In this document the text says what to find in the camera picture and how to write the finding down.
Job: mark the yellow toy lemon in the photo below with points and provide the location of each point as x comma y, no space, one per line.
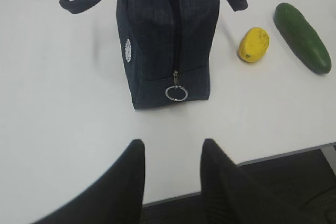
253,45

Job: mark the dark navy fabric bag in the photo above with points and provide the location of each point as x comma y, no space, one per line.
165,46

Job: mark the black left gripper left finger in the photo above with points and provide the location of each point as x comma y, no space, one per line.
116,197

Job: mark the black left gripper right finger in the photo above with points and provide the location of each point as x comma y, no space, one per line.
298,188

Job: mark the green toy cucumber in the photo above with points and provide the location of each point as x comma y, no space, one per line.
302,38

